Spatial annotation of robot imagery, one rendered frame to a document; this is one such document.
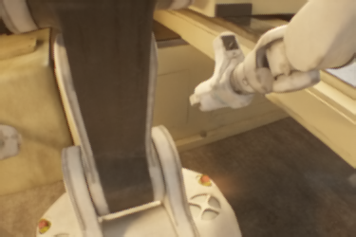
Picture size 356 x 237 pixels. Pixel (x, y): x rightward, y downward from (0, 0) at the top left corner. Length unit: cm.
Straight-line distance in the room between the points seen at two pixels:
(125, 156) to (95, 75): 20
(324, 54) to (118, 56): 21
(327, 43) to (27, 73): 97
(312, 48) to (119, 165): 35
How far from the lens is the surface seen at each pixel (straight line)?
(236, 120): 155
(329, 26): 28
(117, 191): 49
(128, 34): 27
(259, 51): 38
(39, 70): 105
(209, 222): 70
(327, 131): 61
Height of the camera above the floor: 96
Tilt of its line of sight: 35 degrees down
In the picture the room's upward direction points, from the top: straight up
